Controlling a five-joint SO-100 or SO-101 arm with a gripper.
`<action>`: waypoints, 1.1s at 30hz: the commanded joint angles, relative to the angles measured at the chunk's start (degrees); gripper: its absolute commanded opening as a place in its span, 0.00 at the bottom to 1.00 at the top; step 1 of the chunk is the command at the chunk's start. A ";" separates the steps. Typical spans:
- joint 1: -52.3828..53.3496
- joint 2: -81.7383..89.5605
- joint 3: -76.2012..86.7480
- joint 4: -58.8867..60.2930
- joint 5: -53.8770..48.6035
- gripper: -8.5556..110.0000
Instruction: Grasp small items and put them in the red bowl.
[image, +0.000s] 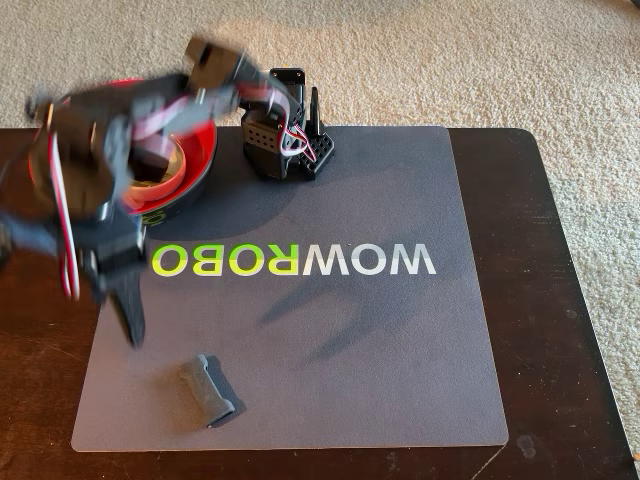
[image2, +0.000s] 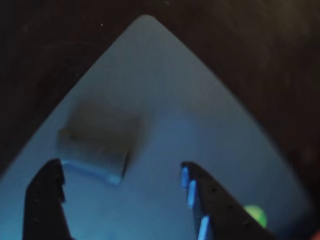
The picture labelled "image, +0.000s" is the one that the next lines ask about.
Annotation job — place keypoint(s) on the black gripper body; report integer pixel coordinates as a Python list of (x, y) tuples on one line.
[(118, 261)]

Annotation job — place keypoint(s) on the black perforated arm base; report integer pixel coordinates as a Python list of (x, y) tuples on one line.
[(320, 150)]

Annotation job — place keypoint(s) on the grey WOWROBO mat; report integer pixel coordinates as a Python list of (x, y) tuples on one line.
[(350, 350)]

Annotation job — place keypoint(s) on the red bowl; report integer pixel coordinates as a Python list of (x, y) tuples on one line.
[(200, 145)]

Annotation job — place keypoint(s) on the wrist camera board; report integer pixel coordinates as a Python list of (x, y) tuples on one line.
[(30, 235)]

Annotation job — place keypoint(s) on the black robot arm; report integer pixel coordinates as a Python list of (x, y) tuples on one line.
[(260, 150)]

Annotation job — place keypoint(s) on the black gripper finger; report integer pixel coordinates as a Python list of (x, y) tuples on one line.
[(131, 310)]

